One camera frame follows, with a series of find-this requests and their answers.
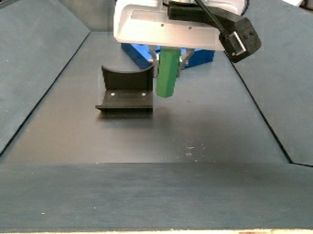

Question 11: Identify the black curved holder bracket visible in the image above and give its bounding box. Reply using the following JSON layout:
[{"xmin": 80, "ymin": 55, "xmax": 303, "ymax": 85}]
[{"xmin": 96, "ymin": 66, "xmax": 154, "ymax": 112}]

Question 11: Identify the blue shape sorting board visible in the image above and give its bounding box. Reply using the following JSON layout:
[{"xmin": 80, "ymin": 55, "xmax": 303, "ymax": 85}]
[{"xmin": 121, "ymin": 43, "xmax": 216, "ymax": 69}]

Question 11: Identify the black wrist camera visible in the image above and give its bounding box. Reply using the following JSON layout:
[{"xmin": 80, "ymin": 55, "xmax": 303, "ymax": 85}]
[{"xmin": 168, "ymin": 0, "xmax": 263, "ymax": 63}]

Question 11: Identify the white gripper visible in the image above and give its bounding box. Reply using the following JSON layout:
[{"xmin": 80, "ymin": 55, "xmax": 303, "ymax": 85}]
[{"xmin": 113, "ymin": 0, "xmax": 248, "ymax": 86}]

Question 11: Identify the black camera cable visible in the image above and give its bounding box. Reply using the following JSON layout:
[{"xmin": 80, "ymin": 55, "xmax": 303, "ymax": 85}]
[{"xmin": 193, "ymin": 0, "xmax": 231, "ymax": 35}]

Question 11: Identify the green hexagonal prism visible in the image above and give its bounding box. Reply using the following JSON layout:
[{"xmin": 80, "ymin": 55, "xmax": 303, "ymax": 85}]
[{"xmin": 157, "ymin": 47, "xmax": 180, "ymax": 98}]

